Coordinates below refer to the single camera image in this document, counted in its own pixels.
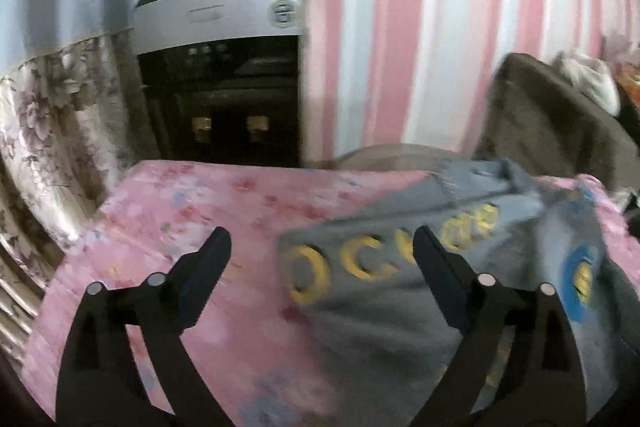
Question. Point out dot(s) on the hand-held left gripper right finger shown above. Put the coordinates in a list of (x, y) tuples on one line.
[(445, 279)]

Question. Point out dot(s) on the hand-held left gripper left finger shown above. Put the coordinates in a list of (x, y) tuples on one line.
[(199, 279)]

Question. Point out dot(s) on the printed grey denim jacket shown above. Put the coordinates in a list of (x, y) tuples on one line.
[(380, 322)]

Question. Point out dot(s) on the pink floral bed sheet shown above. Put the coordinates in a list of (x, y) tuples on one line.
[(200, 207)]

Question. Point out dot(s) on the grey black water dispenser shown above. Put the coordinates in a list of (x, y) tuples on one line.
[(220, 82)]

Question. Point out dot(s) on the floral curtain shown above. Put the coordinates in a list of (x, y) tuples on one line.
[(50, 132)]

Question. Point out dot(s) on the white cloth bag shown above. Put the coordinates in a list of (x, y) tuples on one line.
[(595, 82)]

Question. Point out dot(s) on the orange patterned gift bag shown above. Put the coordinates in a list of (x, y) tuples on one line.
[(631, 82)]

